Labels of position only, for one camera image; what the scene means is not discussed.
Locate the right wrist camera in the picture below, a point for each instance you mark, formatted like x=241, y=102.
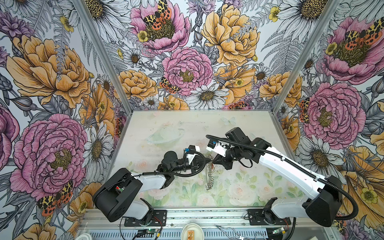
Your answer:
x=218, y=147

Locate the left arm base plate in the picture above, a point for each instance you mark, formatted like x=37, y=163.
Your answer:
x=155, y=218

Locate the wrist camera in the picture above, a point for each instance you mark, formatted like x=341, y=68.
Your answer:
x=218, y=147
x=190, y=153

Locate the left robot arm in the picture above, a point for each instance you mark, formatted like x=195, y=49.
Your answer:
x=116, y=197

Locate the green circuit board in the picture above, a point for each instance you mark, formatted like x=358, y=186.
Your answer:
x=149, y=233

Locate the white round dish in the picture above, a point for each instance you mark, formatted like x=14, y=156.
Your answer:
x=192, y=231

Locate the aluminium front rail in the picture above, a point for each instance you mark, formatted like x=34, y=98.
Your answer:
x=205, y=217

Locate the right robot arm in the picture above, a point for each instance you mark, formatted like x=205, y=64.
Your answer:
x=324, y=200

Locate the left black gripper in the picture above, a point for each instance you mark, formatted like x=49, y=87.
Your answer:
x=196, y=164

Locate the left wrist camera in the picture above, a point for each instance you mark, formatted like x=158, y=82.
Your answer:
x=190, y=153

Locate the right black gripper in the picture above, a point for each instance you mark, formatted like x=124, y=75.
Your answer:
x=222, y=161

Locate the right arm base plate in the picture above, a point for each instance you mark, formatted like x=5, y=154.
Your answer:
x=259, y=217

